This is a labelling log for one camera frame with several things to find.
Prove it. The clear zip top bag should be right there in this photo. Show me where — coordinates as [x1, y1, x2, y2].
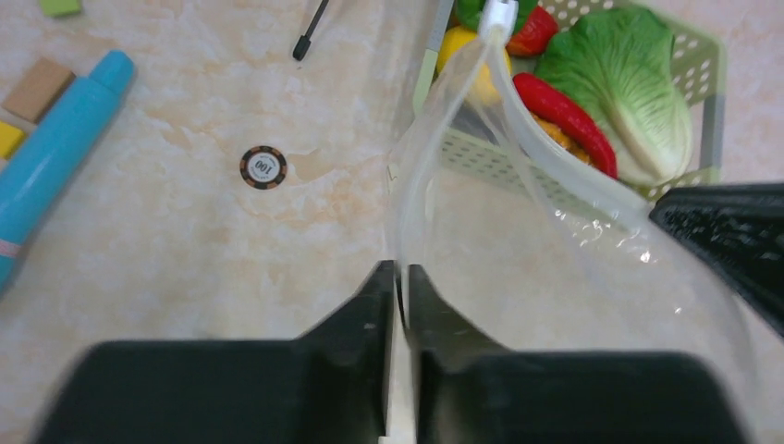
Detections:
[387, 1, 764, 443]

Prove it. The poker chip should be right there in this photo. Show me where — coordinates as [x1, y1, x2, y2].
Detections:
[239, 145, 288, 191]

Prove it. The brown wooden block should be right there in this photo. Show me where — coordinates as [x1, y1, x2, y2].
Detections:
[2, 57, 76, 124]

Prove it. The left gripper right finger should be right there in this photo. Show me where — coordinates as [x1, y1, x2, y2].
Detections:
[407, 265, 750, 443]

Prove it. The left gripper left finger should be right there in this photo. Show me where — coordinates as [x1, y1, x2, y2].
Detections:
[33, 261, 395, 443]

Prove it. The green toy cabbage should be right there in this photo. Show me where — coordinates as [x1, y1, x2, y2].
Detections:
[534, 6, 693, 187]

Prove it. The yellow toy lemon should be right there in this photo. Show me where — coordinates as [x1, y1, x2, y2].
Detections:
[435, 26, 501, 107]

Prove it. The yellow wooden block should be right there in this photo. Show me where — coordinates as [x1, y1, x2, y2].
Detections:
[0, 121, 27, 160]

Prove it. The green toy bell pepper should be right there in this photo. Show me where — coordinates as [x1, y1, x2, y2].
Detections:
[455, 0, 538, 33]

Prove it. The light green plastic basket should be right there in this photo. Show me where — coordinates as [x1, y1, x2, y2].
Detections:
[413, 1, 727, 206]

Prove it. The pink microphone on tripod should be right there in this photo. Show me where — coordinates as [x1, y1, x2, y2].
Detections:
[292, 0, 329, 61]

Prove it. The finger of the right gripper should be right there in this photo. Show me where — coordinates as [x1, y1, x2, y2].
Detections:
[649, 182, 783, 336]

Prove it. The blue cylinder toy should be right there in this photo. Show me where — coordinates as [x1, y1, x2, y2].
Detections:
[1, 50, 135, 286]

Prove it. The red toy chili pepper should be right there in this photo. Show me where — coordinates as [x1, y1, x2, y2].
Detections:
[512, 73, 619, 179]

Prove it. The green wooden block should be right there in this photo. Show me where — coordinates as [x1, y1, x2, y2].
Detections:
[39, 0, 82, 18]

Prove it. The orange toy ginger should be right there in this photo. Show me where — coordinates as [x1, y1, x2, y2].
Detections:
[533, 115, 594, 166]

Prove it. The red orange toy pepper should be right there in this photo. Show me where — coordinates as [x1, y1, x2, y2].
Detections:
[506, 6, 559, 57]

